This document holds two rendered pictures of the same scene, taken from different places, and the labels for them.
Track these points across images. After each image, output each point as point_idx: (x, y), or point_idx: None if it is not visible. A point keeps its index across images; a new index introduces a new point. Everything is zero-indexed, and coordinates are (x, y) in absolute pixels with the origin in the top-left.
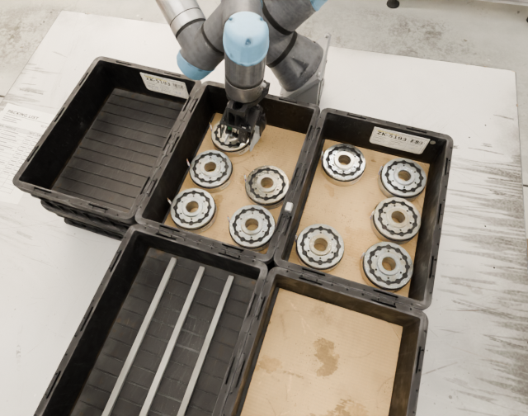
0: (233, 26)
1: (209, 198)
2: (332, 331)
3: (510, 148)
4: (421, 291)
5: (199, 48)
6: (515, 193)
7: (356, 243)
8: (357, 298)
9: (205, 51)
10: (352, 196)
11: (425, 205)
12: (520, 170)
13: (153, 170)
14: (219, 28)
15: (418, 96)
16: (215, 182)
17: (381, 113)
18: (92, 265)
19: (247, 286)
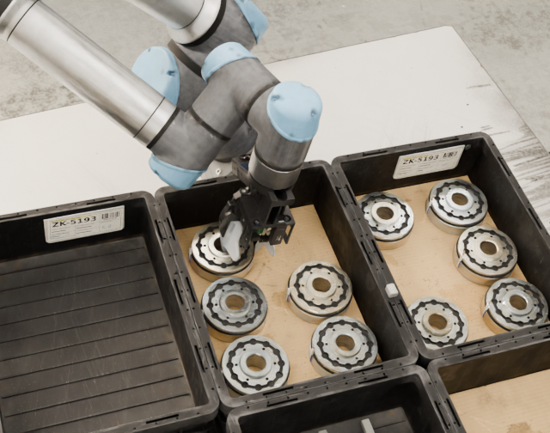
0: (288, 102)
1: (265, 342)
2: (514, 411)
3: (511, 121)
4: None
5: (200, 144)
6: None
7: (464, 303)
8: (531, 344)
9: (210, 145)
10: (418, 253)
11: (499, 223)
12: (537, 142)
13: (192, 335)
14: (229, 111)
15: (370, 100)
16: (257, 317)
17: (344, 141)
18: None
19: (388, 421)
